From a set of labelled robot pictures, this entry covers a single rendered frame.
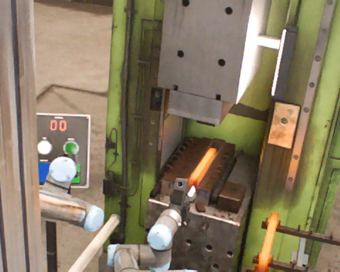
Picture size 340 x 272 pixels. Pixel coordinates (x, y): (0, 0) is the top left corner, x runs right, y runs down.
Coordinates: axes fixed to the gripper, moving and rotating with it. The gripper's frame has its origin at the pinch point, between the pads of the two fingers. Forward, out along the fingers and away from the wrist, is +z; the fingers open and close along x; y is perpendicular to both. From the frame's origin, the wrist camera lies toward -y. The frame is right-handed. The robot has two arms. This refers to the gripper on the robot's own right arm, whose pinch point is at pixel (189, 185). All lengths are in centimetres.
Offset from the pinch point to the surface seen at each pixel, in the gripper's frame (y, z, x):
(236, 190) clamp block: 2.6, 9.5, 16.9
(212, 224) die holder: 12.3, -3.3, 11.8
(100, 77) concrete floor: 98, 310, -185
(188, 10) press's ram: -65, 2, -8
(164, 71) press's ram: -42.5, 2.3, -14.9
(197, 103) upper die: -32.9, 2.4, -1.5
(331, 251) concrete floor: 100, 122, 68
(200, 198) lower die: 6.3, 2.7, 4.4
